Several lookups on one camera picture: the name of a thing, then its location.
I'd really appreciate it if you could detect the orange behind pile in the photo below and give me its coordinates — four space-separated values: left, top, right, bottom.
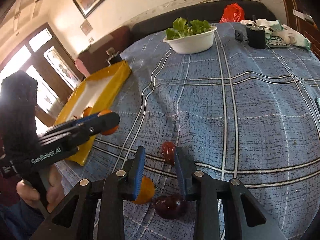
132 176 155 205

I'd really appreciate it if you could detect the white green cloth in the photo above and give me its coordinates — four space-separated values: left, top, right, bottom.
240 18 311 51

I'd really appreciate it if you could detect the white bowl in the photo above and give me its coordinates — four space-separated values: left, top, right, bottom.
163 26 217 55

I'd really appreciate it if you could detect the small black object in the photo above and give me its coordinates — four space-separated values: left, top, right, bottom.
235 30 248 42

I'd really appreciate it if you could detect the red date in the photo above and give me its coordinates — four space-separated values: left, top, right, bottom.
161 141 176 166

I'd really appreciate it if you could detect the orange front of pile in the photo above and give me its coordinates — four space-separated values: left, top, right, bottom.
98 109 120 135

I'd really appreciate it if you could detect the blue plaid tablecloth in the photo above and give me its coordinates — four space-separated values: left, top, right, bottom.
57 23 319 239

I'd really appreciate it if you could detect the left hand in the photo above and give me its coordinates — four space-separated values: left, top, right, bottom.
16 165 65 213

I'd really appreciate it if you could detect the brown armchair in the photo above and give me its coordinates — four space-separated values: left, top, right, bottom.
74 26 131 77

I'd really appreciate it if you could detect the orange far right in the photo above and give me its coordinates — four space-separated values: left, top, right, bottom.
82 106 92 118

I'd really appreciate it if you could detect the black sofa backrest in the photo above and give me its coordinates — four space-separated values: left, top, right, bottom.
131 0 276 42

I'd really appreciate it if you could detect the wall certificate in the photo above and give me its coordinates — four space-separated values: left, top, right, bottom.
80 20 93 36

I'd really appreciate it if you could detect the yellow rimmed white tray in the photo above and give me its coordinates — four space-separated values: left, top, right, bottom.
53 60 132 167

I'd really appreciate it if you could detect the red plastic bag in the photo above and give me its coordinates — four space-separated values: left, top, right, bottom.
219 3 245 23

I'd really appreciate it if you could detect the green lettuce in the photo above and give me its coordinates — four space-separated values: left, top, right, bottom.
165 17 212 40

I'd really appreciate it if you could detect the black cylindrical cup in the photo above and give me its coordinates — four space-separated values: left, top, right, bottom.
246 25 266 49

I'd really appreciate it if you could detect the dark plum right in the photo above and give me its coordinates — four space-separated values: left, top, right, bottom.
153 194 188 219

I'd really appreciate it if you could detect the wooden door with windows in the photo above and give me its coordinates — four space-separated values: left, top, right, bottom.
1 23 84 134

